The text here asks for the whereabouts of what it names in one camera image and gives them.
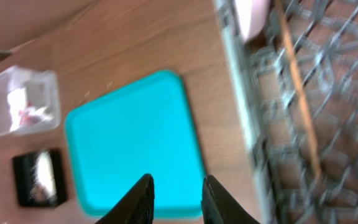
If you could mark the large white paper napkin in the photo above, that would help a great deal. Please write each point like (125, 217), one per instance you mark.
(17, 101)

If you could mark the black tray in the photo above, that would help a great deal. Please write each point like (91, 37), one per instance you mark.
(23, 176)

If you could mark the red snack wrapper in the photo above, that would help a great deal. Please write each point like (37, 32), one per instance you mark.
(27, 117)

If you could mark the large white plate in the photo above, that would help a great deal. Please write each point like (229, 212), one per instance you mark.
(251, 17)

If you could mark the teal serving tray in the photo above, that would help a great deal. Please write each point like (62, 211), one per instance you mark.
(145, 127)

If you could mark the grey dish rack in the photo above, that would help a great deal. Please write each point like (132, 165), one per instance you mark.
(325, 37)

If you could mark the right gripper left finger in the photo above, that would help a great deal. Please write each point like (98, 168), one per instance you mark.
(136, 207)

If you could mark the pile of white rice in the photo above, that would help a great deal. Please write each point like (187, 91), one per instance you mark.
(44, 187)

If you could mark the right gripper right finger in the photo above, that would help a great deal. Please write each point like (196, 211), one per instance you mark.
(220, 207)

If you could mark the wooden chopstick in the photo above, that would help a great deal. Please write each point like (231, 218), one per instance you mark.
(300, 92)

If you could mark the clear plastic bin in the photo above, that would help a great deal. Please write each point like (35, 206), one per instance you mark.
(42, 96)

